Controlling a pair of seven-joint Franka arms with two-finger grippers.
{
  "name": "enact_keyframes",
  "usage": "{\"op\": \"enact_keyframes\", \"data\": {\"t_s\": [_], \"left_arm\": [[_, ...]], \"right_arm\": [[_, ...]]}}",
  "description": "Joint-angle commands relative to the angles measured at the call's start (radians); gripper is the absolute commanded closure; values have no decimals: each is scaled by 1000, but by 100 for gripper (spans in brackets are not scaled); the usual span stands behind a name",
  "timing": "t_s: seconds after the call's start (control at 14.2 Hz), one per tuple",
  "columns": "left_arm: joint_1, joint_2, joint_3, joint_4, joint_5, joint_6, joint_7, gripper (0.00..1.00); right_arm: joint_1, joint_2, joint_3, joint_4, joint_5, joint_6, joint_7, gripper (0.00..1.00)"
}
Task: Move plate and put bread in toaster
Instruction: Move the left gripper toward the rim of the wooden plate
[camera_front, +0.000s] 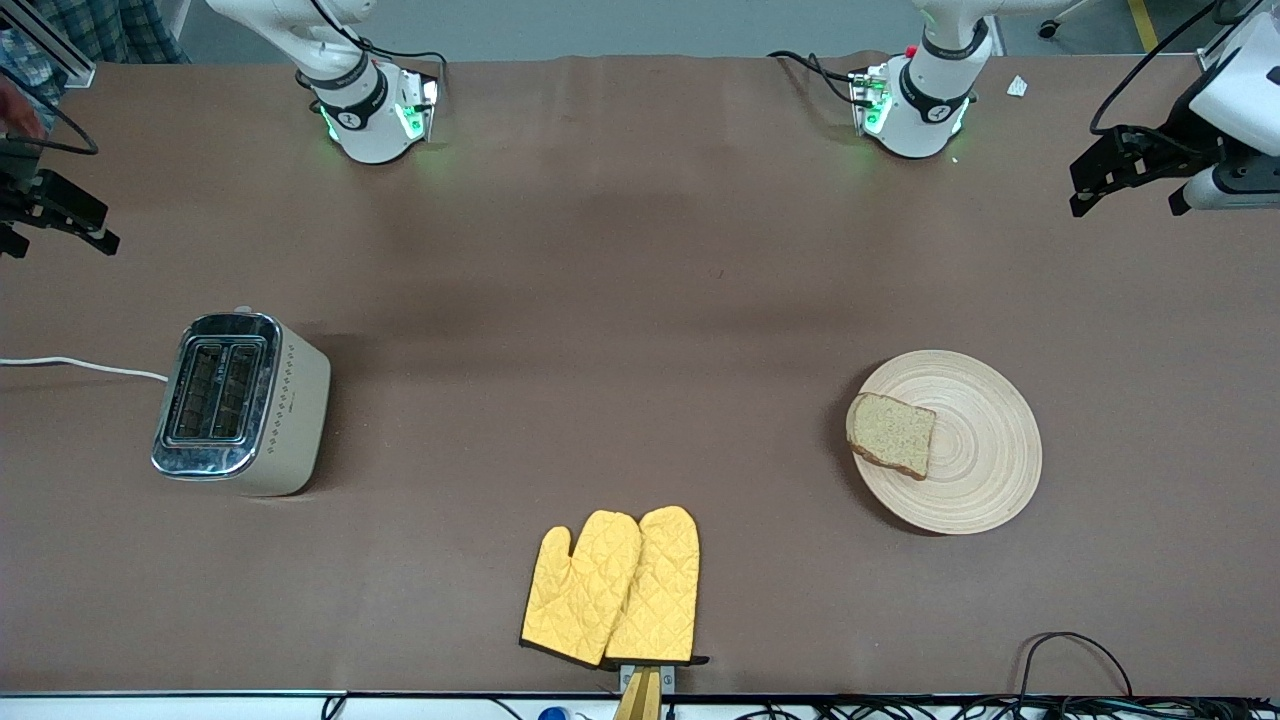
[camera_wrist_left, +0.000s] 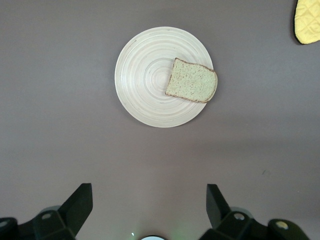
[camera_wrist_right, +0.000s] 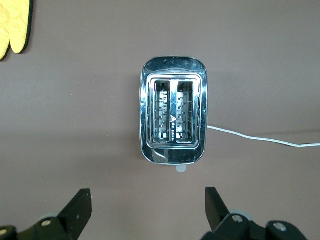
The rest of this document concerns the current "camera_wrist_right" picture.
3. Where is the chrome and beige toaster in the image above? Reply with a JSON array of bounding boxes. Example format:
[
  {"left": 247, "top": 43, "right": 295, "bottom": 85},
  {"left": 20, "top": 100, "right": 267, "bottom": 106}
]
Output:
[{"left": 138, "top": 54, "right": 209, "bottom": 173}]

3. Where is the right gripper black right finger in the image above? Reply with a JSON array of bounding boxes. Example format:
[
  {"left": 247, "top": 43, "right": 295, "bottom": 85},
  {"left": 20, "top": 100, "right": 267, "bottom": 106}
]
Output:
[{"left": 201, "top": 186, "right": 308, "bottom": 240}]

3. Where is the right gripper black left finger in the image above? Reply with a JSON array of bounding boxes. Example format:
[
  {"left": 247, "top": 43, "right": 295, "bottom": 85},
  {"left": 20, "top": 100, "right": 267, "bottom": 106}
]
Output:
[{"left": 0, "top": 188, "right": 93, "bottom": 240}]

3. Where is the brown table cover sheet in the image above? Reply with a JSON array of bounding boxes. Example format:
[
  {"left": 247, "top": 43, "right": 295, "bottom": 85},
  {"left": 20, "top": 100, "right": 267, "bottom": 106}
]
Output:
[{"left": 0, "top": 0, "right": 320, "bottom": 240}]

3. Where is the white toaster power cable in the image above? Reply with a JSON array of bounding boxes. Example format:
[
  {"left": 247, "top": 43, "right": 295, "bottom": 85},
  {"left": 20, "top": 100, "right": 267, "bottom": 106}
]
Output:
[{"left": 206, "top": 125, "right": 320, "bottom": 148}]

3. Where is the yellow quilted oven mitt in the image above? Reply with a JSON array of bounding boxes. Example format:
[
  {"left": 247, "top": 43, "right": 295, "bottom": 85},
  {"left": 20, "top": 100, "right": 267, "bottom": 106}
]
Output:
[{"left": 0, "top": 0, "right": 35, "bottom": 62}]

